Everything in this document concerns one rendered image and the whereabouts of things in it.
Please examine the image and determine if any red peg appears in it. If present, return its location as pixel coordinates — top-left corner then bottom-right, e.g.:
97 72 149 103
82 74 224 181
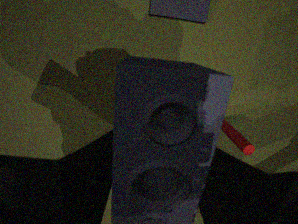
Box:
221 119 255 155

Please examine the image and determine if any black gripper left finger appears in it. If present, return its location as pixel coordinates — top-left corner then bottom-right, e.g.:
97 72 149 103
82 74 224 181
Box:
0 130 113 224

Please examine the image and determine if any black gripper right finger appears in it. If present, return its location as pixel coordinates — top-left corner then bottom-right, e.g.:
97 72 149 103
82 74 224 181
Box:
198 147 298 224

